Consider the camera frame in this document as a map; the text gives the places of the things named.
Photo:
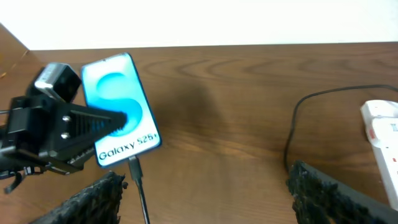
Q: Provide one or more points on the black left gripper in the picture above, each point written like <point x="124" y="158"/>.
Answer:
<point x="42" y="126"/>

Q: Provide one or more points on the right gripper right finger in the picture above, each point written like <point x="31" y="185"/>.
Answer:
<point x="318" y="198"/>

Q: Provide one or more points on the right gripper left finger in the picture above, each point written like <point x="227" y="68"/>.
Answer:
<point x="97" y="203"/>

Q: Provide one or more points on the blue Galaxy smartphone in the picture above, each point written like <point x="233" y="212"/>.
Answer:
<point x="113" y="84"/>

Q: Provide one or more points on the white USB charger plug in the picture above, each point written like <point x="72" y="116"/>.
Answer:
<point x="382" y="132"/>

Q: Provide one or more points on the white power strip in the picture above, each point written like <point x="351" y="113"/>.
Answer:
<point x="386" y="158"/>

